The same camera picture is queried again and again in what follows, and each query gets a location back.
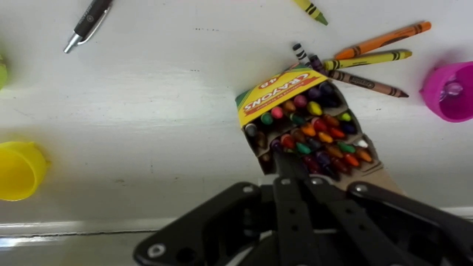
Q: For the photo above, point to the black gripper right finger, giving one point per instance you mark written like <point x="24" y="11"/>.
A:
<point x="370" y="243"/>

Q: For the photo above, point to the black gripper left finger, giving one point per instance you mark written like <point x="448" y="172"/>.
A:
<point x="296" y="237"/>

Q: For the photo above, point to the yellow green crayon box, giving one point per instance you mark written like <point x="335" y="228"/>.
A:
<point x="302" y="113"/>

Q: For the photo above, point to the brown crayon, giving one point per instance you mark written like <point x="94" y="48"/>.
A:
<point x="367" y="83"/>

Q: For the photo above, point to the yellow crayon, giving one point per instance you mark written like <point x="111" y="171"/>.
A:
<point x="367" y="60"/>

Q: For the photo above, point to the orange crayon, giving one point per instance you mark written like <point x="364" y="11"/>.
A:
<point x="389" y="38"/>

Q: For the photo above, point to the yellow-green crayon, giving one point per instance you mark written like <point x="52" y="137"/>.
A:
<point x="312" y="11"/>

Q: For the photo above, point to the magenta plastic cup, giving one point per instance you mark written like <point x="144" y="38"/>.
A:
<point x="448" y="92"/>

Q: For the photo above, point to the yellow plastic cup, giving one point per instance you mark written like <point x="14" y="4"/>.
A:
<point x="23" y="171"/>

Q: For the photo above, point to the black pen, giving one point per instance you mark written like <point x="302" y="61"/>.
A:
<point x="89" y="23"/>

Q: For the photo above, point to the green plastic cup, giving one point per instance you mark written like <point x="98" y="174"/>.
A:
<point x="3" y="72"/>

